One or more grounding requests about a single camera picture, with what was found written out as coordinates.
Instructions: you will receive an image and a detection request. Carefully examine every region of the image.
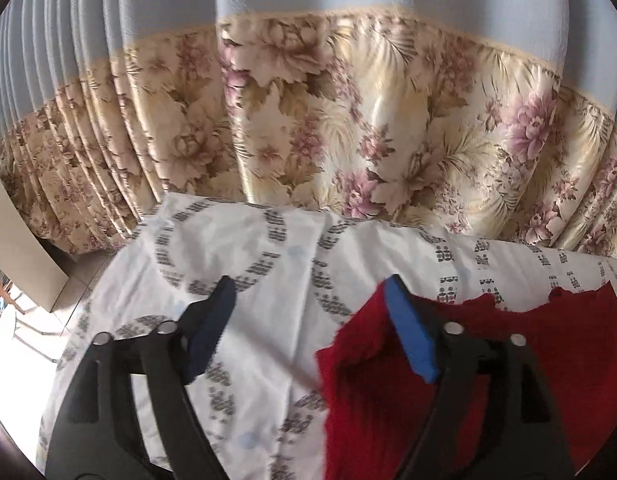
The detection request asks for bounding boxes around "red knitted sweater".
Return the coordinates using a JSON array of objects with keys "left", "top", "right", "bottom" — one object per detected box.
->
[{"left": 316, "top": 275, "right": 617, "bottom": 479}]

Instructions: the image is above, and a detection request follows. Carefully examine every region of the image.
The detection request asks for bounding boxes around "beige leaning board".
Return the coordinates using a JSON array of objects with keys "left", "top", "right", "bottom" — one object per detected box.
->
[{"left": 0, "top": 180, "right": 69, "bottom": 312}]

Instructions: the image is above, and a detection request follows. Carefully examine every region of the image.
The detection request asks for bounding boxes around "patterned white blue bedsheet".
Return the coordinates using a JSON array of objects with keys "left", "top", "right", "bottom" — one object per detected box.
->
[{"left": 36, "top": 194, "right": 617, "bottom": 479}]

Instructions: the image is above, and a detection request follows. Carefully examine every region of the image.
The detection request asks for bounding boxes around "blue floral curtain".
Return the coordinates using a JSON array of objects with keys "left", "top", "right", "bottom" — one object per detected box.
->
[{"left": 0, "top": 0, "right": 617, "bottom": 258}]

